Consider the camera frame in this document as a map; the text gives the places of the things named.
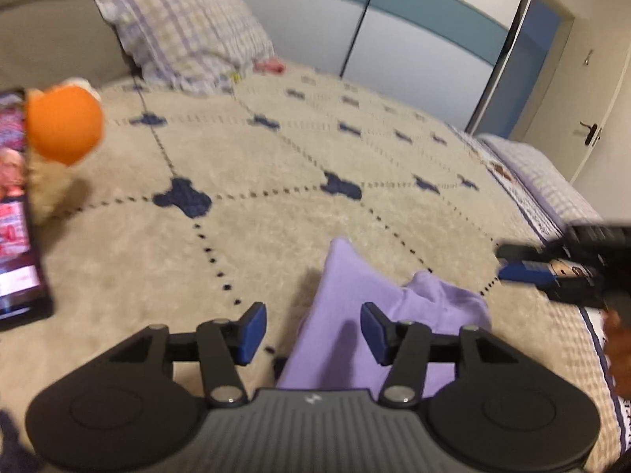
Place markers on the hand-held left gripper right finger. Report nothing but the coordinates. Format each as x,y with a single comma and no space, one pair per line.
374,332

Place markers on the plaid ruffled pillow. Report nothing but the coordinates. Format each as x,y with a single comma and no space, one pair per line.
187,29

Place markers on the sliding door wardrobe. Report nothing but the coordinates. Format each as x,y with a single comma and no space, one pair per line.
394,34

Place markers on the person's right hand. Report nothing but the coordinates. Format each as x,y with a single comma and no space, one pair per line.
620,340

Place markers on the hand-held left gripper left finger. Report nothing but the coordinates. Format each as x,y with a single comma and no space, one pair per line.
254,332

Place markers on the grey upholstered headboard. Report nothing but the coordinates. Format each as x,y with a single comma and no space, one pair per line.
49,34

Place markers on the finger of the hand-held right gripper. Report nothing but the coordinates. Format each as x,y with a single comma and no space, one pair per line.
527,251
525,273

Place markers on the orange plush toy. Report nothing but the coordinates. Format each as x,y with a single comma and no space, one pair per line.
64,123

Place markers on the white room door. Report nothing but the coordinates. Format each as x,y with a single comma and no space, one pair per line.
596,83

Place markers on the purple pants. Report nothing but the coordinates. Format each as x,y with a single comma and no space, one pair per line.
345,305

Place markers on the blue door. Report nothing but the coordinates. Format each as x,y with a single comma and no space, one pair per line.
532,69

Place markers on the purple plaid quilt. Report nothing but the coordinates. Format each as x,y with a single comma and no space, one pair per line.
547,182

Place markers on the pink cloth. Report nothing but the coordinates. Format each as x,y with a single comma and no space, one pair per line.
268,65

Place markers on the black smartphone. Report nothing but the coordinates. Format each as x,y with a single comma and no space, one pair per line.
19,207

